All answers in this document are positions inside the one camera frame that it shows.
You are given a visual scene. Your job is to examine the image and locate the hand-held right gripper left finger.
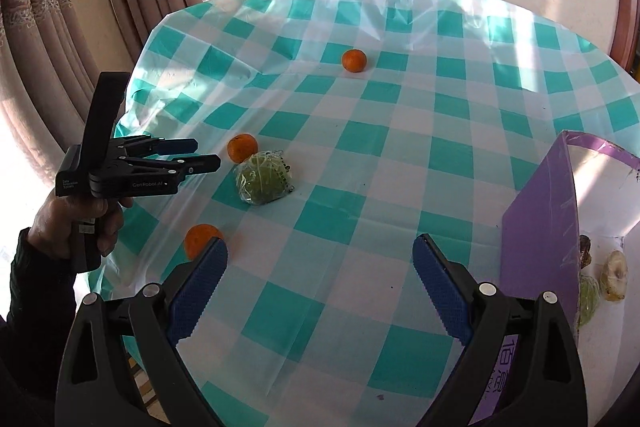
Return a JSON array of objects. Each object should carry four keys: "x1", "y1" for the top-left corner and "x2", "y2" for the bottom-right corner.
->
[{"x1": 54, "y1": 237, "x2": 230, "y2": 427}]

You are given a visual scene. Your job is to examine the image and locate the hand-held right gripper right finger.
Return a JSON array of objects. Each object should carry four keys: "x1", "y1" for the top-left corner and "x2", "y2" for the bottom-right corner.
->
[{"x1": 412, "y1": 233, "x2": 588, "y2": 427}]

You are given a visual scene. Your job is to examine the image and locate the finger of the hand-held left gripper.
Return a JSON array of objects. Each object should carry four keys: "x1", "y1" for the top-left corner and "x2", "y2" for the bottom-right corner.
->
[
  {"x1": 114, "y1": 136, "x2": 199, "y2": 156},
  {"x1": 122, "y1": 154, "x2": 221, "y2": 182}
]

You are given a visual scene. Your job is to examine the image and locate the orange tangerine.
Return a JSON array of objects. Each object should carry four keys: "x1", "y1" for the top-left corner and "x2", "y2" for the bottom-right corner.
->
[
  {"x1": 184, "y1": 224, "x2": 224, "y2": 260},
  {"x1": 227, "y1": 133, "x2": 259, "y2": 164},
  {"x1": 341, "y1": 49, "x2": 368, "y2": 72}
]

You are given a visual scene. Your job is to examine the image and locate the large green pastry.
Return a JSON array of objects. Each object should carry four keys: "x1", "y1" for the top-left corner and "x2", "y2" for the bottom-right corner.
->
[{"x1": 235, "y1": 151, "x2": 295, "y2": 206}]

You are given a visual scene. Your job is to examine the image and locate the purple cardboard box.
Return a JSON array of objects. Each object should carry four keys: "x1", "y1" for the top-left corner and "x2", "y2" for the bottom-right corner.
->
[{"x1": 470, "y1": 129, "x2": 640, "y2": 427}]

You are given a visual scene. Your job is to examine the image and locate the small green pastry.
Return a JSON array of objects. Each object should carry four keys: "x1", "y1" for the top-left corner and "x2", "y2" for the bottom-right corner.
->
[{"x1": 579, "y1": 276, "x2": 601, "y2": 328}]

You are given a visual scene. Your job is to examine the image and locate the person's left forearm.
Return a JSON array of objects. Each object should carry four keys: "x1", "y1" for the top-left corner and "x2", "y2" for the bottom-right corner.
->
[{"x1": 0, "y1": 228, "x2": 78, "y2": 408}]

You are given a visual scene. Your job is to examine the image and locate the person's left hand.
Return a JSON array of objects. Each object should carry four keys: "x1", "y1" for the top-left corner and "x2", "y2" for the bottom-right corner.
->
[{"x1": 27, "y1": 194, "x2": 134, "y2": 258}]

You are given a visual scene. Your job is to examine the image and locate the teal checkered tablecloth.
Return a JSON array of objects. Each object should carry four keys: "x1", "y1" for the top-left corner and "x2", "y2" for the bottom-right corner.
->
[{"x1": 87, "y1": 0, "x2": 640, "y2": 427}]

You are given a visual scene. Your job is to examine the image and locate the heavy patterned curtain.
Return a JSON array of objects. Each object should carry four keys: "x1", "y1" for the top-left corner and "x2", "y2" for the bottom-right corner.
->
[{"x1": 0, "y1": 0, "x2": 206, "y2": 158}]

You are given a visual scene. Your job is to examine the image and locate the red wooden door frame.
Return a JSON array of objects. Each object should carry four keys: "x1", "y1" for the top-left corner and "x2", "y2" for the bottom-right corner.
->
[{"x1": 617, "y1": 0, "x2": 640, "y2": 72}]

